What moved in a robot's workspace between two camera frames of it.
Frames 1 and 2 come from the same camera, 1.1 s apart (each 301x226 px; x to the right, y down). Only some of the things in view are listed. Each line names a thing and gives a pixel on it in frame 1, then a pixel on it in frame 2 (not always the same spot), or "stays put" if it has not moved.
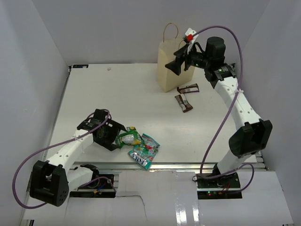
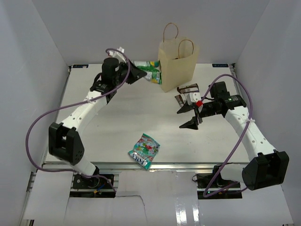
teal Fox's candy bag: (145, 153) stays put
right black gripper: (176, 66) → (193, 124)
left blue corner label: (85, 66) stays put
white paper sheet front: (169, 197) stays put
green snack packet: (131, 137) → (153, 69)
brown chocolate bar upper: (188, 88) stays put
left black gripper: (114, 128) → (135, 74)
